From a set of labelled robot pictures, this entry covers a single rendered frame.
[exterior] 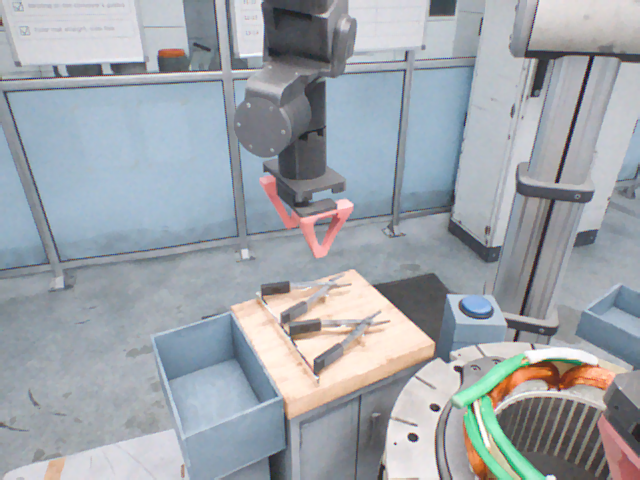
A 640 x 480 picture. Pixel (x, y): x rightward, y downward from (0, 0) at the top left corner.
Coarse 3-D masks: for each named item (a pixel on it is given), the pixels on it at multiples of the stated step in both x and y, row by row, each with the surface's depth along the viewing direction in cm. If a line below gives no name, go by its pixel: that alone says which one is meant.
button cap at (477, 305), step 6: (468, 300) 67; (474, 300) 67; (480, 300) 67; (486, 300) 67; (462, 306) 67; (468, 306) 66; (474, 306) 66; (480, 306) 66; (486, 306) 66; (468, 312) 66; (474, 312) 65; (480, 312) 65; (486, 312) 65
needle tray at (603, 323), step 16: (624, 288) 67; (592, 304) 63; (608, 304) 67; (624, 304) 68; (592, 320) 61; (608, 320) 66; (624, 320) 66; (592, 336) 62; (608, 336) 60; (624, 336) 59; (608, 352) 61; (624, 352) 59
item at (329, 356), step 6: (330, 348) 51; (336, 348) 51; (342, 348) 52; (324, 354) 50; (330, 354) 50; (336, 354) 51; (342, 354) 52; (318, 360) 49; (324, 360) 50; (330, 360) 51; (318, 366) 50; (324, 366) 50
